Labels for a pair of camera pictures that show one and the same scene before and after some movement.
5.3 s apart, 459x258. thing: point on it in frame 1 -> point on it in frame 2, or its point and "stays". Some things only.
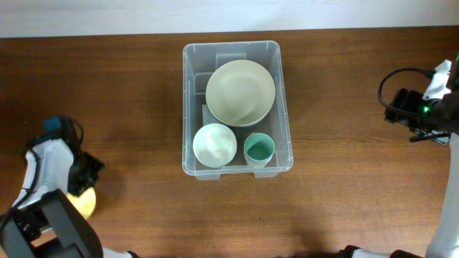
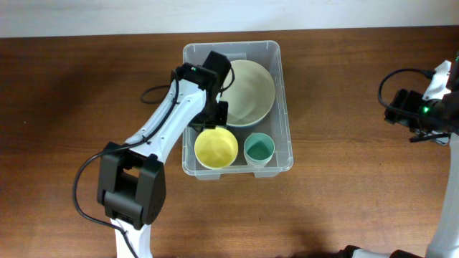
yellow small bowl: [84, 201] -> [216, 148]
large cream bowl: [240, 93] stays
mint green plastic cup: [259, 147] stays
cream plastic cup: [252, 163] stays
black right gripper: [405, 102] stays
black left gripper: [79, 186] -> [222, 120]
